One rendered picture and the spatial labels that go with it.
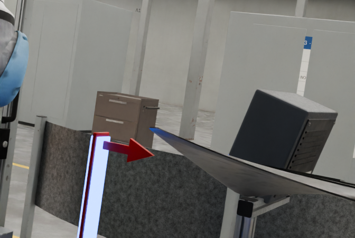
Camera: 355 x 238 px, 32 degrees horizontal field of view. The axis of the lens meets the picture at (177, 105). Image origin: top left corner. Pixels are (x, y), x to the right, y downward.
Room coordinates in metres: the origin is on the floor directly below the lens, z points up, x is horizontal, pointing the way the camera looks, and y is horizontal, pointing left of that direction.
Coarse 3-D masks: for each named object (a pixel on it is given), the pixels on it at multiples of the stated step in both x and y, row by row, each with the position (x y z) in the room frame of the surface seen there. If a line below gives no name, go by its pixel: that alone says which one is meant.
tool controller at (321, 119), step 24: (264, 96) 1.14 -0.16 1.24; (288, 96) 1.23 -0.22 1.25; (264, 120) 1.14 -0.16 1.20; (288, 120) 1.12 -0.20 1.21; (312, 120) 1.14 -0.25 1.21; (240, 144) 1.15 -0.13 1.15; (264, 144) 1.13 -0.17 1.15; (288, 144) 1.11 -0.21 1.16; (312, 144) 1.22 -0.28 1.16; (288, 168) 1.13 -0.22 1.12; (312, 168) 1.32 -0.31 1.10
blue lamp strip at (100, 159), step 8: (96, 144) 0.61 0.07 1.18; (96, 152) 0.60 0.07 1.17; (104, 152) 0.62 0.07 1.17; (96, 160) 0.60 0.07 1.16; (104, 160) 0.62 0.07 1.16; (96, 168) 0.61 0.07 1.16; (104, 168) 0.62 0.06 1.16; (96, 176) 0.61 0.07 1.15; (104, 176) 0.62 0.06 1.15; (96, 184) 0.61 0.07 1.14; (96, 192) 0.61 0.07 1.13; (88, 200) 0.61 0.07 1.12; (96, 200) 0.61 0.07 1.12; (88, 208) 0.60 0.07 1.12; (96, 208) 0.62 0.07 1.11; (88, 216) 0.60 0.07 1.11; (96, 216) 0.62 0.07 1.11; (88, 224) 0.61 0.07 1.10; (96, 224) 0.62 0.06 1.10; (88, 232) 0.61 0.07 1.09; (96, 232) 0.62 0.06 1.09
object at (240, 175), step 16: (160, 128) 0.48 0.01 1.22; (176, 144) 0.52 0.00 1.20; (192, 144) 0.47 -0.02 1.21; (192, 160) 0.59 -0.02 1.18; (208, 160) 0.56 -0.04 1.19; (224, 160) 0.52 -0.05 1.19; (240, 160) 0.47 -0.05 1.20; (224, 176) 0.62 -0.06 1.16; (240, 176) 0.60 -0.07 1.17; (256, 176) 0.58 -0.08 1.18; (272, 176) 0.55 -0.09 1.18; (288, 176) 0.46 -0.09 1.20; (304, 176) 0.50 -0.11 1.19; (320, 176) 0.53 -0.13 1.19; (240, 192) 0.66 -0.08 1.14; (256, 192) 0.65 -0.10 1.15; (272, 192) 0.64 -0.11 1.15; (288, 192) 0.62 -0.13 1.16; (304, 192) 0.61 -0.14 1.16; (320, 192) 0.59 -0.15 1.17; (336, 192) 0.45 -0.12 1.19; (352, 192) 0.46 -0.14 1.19
